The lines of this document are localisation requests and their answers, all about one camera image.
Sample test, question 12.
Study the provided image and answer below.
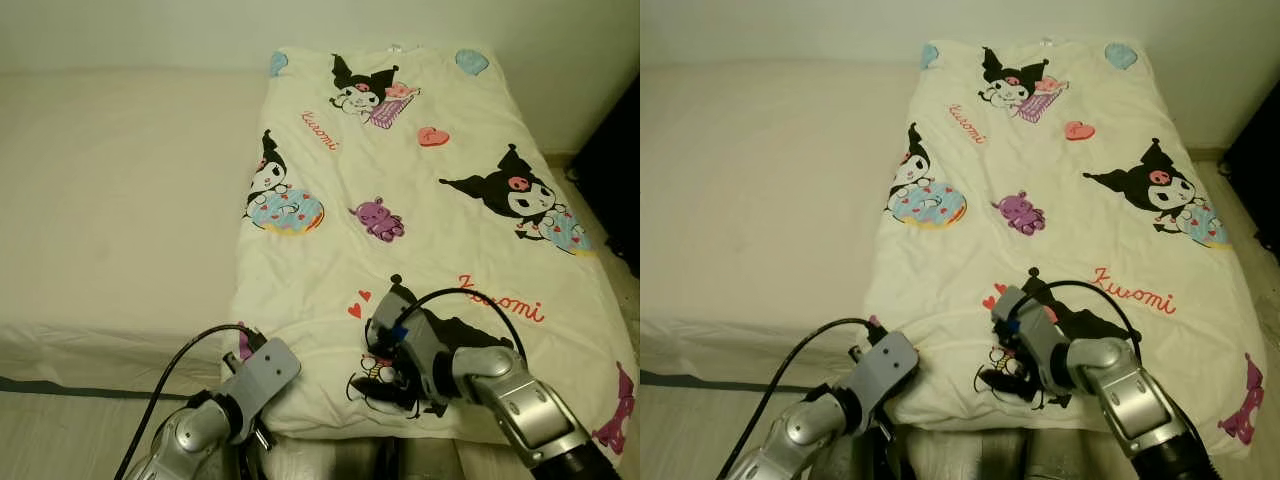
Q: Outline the cream cartoon print blanket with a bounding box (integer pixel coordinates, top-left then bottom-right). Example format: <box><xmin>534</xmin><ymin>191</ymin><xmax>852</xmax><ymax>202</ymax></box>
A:
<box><xmin>865</xmin><ymin>38</ymin><xmax>1271</xmax><ymax>461</ymax></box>
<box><xmin>230</xmin><ymin>42</ymin><xmax>641</xmax><ymax>471</ymax></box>

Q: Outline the mattress with beige sheet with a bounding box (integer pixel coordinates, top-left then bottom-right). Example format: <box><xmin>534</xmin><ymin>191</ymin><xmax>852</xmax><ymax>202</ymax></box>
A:
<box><xmin>0</xmin><ymin>65</ymin><xmax>641</xmax><ymax>396</ymax></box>
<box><xmin>640</xmin><ymin>60</ymin><xmax>1280</xmax><ymax>386</ymax></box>

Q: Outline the black cabinet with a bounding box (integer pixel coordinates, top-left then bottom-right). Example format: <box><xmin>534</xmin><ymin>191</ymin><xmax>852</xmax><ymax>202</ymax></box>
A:
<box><xmin>1222</xmin><ymin>80</ymin><xmax>1280</xmax><ymax>216</ymax></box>

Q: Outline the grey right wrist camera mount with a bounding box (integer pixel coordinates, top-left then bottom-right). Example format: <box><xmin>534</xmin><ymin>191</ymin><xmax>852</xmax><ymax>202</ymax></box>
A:
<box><xmin>368</xmin><ymin>283</ymin><xmax>463</xmax><ymax>386</ymax></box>
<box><xmin>990</xmin><ymin>285</ymin><xmax>1083</xmax><ymax>386</ymax></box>

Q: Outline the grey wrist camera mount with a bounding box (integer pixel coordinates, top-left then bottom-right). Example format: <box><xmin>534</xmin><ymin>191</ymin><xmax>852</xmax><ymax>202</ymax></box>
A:
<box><xmin>222</xmin><ymin>337</ymin><xmax>302</xmax><ymax>421</ymax></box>
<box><xmin>990</xmin><ymin>285</ymin><xmax>1083</xmax><ymax>386</ymax></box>
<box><xmin>850</xmin><ymin>330</ymin><xmax>921</xmax><ymax>413</ymax></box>
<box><xmin>368</xmin><ymin>283</ymin><xmax>463</xmax><ymax>386</ymax></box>

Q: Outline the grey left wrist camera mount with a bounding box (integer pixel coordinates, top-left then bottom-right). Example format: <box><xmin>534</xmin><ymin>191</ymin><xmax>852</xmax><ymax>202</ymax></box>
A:
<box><xmin>850</xmin><ymin>330</ymin><xmax>921</xmax><ymax>413</ymax></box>
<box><xmin>222</xmin><ymin>337</ymin><xmax>302</xmax><ymax>421</ymax></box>

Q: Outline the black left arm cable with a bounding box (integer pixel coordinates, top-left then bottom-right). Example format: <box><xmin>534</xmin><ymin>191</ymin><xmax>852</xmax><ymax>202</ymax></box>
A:
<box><xmin>728</xmin><ymin>317</ymin><xmax>883</xmax><ymax>480</ymax></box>
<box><xmin>118</xmin><ymin>323</ymin><xmax>263</xmax><ymax>480</ymax></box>

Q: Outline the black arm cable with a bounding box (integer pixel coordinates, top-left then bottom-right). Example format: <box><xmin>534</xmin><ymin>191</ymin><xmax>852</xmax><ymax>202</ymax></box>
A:
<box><xmin>408</xmin><ymin>287</ymin><xmax>529</xmax><ymax>359</ymax></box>
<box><xmin>1035</xmin><ymin>279</ymin><xmax>1144</xmax><ymax>346</ymax></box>
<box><xmin>728</xmin><ymin>317</ymin><xmax>883</xmax><ymax>480</ymax></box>
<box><xmin>118</xmin><ymin>323</ymin><xmax>263</xmax><ymax>480</ymax></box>

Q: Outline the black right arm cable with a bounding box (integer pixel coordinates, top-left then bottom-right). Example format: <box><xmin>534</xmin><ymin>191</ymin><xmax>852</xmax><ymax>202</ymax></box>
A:
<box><xmin>408</xmin><ymin>287</ymin><xmax>529</xmax><ymax>359</ymax></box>
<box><xmin>1035</xmin><ymin>279</ymin><xmax>1144</xmax><ymax>346</ymax></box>

